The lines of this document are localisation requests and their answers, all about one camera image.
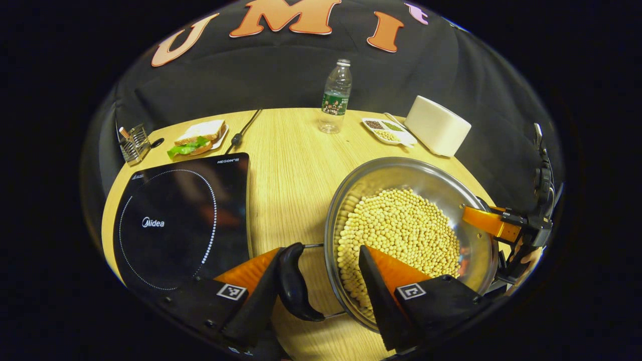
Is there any white toaster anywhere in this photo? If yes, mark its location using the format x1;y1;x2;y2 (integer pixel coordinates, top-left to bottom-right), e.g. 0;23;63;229
404;95;472;157

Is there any white divided dish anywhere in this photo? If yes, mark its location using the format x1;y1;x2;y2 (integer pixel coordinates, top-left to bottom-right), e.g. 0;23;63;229
361;117;418;147

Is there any black backdrop cloth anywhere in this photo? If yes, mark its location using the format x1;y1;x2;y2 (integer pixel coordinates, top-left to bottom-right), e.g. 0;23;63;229
80;0;565;221

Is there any black cable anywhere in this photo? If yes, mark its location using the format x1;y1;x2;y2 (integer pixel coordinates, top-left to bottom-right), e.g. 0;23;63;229
225;108;263;154

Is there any white spoon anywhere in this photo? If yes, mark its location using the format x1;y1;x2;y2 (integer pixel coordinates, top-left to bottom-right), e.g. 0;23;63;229
384;112;418;148

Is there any clear plastic water bottle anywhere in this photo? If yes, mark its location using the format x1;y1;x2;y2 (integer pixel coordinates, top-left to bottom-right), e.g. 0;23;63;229
318;59;353;134

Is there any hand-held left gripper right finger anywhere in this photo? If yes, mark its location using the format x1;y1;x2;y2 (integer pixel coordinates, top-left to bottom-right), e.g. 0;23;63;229
358;245;485;352

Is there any metal wire holder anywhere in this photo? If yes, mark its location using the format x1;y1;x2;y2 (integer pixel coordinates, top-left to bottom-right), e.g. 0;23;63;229
118;124;152;166

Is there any heap of soybeans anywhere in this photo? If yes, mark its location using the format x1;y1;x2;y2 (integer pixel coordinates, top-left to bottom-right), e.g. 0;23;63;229
335;188;462;321

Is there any sandwich with lettuce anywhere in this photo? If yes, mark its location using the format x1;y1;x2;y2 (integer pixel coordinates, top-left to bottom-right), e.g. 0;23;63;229
167;119;226;160

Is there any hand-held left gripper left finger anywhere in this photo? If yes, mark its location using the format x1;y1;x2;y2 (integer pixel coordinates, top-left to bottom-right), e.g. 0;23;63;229
162;247;286;347

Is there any black induction cooktop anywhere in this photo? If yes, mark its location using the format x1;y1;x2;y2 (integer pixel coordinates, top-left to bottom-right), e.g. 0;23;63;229
113;152;253;291

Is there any steel pot with black handle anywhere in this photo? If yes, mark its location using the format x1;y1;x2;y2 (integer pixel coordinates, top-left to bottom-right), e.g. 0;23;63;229
278;156;500;334

